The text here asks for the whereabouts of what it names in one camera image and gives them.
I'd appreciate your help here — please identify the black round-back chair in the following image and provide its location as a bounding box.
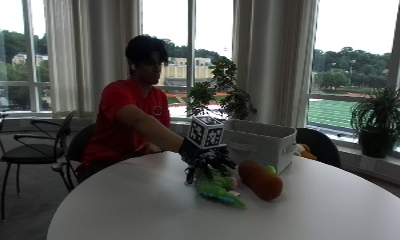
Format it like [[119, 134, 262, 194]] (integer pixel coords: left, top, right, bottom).
[[295, 127, 343, 169]]

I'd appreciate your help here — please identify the white curtain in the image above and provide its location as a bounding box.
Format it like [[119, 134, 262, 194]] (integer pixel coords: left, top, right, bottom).
[[232, 0, 320, 129], [42, 0, 144, 118]]

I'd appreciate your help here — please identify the orange plush carrot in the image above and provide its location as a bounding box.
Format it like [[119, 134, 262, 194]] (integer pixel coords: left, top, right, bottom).
[[238, 160, 284, 202]]

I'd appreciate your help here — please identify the white marker cube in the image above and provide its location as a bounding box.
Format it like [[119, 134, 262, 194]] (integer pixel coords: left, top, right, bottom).
[[187, 115, 227, 150]]

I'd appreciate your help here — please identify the orange plush toy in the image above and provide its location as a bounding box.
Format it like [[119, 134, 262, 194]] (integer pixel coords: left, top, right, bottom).
[[293, 143, 319, 161]]

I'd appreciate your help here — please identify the spiky potted plant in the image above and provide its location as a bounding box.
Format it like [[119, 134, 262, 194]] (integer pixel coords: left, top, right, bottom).
[[349, 87, 400, 159]]

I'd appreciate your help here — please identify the tall leafy potted plant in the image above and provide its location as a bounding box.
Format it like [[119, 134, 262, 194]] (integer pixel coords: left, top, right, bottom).
[[186, 55, 259, 121]]

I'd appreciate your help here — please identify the black metal chair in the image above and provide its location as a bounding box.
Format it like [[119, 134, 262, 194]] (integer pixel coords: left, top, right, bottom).
[[0, 109, 79, 221]]

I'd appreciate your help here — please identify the the person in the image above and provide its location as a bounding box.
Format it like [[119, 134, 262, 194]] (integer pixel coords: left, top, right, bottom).
[[75, 34, 198, 184]]

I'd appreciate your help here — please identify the white fabric storage bin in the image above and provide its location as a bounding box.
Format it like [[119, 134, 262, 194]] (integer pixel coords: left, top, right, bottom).
[[222, 119, 299, 176]]

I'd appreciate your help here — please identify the black chair behind person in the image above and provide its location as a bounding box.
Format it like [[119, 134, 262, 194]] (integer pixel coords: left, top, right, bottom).
[[51, 123, 98, 193]]

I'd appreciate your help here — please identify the green plush toy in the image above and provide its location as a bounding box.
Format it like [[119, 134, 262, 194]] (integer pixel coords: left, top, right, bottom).
[[194, 168, 248, 211]]

